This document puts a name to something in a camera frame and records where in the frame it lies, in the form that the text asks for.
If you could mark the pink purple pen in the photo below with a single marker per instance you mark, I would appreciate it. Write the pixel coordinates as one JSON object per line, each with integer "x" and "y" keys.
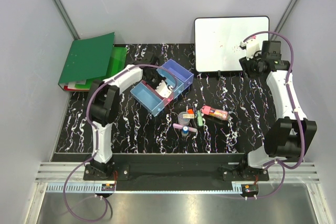
{"x": 179, "y": 127}

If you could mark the beige eraser block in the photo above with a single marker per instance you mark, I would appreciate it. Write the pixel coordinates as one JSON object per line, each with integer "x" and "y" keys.
{"x": 188, "y": 116}

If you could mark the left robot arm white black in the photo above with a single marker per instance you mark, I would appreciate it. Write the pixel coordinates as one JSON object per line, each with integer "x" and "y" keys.
{"x": 103, "y": 104}

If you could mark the red folder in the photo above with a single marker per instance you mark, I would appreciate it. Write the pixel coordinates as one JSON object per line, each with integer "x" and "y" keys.
{"x": 73, "y": 86}

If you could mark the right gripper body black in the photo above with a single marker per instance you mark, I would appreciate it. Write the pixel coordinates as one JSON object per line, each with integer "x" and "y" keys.
{"x": 251, "y": 66}

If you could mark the green transparent plastic folder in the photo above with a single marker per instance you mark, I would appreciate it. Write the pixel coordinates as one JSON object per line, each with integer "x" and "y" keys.
{"x": 117, "y": 61}

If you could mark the pink plastic drawer box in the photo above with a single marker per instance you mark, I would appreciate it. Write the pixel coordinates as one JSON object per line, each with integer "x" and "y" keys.
{"x": 170, "y": 98}

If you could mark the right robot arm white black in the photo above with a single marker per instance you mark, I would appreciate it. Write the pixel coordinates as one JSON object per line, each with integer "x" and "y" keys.
{"x": 289, "y": 138}

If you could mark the green ring binder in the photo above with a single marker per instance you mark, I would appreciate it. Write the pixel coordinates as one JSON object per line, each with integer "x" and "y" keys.
{"x": 87, "y": 58}

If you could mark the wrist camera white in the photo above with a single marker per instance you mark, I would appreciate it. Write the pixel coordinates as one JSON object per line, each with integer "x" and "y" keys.
{"x": 164, "y": 90}
{"x": 251, "y": 46}

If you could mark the white whiteboard black frame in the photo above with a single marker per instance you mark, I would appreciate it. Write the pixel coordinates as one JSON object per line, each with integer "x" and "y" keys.
{"x": 217, "y": 41}

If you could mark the blue white glue bottle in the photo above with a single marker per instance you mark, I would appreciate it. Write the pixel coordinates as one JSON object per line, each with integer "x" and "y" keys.
{"x": 185, "y": 131}

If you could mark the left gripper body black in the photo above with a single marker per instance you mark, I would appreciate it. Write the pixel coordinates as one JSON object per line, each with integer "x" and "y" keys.
{"x": 154, "y": 80}

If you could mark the purple plastic drawer box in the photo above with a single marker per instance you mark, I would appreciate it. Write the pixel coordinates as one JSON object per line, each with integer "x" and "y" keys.
{"x": 173, "y": 67}

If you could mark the round clear plastic container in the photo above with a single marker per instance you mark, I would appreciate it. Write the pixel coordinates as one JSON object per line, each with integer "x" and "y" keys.
{"x": 183, "y": 121}

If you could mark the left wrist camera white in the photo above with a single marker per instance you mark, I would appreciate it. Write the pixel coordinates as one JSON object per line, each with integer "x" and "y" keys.
{"x": 164, "y": 90}

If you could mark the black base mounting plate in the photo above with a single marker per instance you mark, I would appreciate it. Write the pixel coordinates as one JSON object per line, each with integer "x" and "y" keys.
{"x": 175, "y": 172}

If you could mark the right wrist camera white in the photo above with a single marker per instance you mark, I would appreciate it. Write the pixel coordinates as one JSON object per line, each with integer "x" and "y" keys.
{"x": 251, "y": 46}

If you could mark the green stapler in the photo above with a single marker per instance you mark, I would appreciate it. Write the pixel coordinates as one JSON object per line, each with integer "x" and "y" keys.
{"x": 199, "y": 118}

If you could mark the light blue end drawer box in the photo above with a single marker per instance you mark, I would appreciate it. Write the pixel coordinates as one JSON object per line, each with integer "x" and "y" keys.
{"x": 148, "y": 98}

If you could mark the pink crayon tube case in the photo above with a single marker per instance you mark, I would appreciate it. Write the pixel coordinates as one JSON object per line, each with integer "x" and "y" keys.
{"x": 216, "y": 113}

